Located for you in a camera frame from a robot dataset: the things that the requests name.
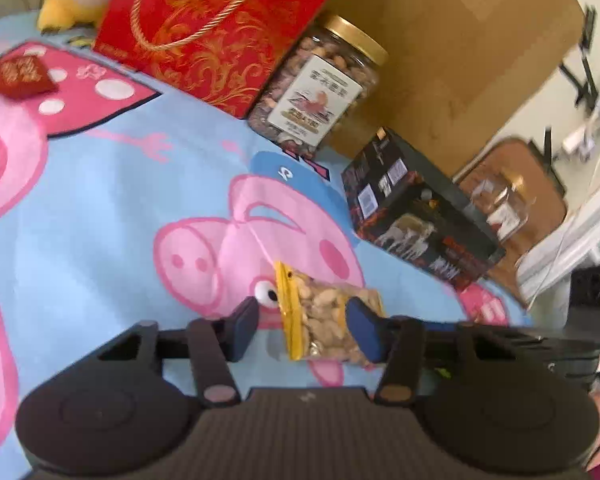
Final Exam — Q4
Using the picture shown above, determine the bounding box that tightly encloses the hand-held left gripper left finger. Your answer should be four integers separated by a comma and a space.
97, 296, 261, 408

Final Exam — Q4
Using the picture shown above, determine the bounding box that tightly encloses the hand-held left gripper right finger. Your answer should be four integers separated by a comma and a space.
344, 296, 531, 406

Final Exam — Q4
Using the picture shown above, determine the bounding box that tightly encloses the clear nut packet yellow edge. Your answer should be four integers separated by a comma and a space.
272, 260, 388, 368

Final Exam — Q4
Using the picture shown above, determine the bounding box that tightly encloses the black printed cardboard box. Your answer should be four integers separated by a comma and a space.
341, 126, 507, 292

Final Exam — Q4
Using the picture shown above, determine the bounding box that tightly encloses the blue pig printed blanket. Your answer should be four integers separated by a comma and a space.
0, 7, 536, 480

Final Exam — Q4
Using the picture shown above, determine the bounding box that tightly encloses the large nut jar gold lid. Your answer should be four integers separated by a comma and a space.
247, 14, 390, 158

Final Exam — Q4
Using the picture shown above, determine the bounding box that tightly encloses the small red packet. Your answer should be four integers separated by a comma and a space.
0, 55, 60, 98

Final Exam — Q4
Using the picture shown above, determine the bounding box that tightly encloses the white cable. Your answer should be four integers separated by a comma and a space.
522, 152, 600, 306

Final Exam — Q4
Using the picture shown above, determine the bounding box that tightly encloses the white window frame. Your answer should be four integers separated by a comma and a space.
517, 192, 600, 306

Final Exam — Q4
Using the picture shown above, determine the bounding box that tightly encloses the wooden wall board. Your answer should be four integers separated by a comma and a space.
300, 0, 588, 173

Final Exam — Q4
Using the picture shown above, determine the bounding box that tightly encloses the red gift box rope handle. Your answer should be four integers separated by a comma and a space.
94, 0, 348, 120

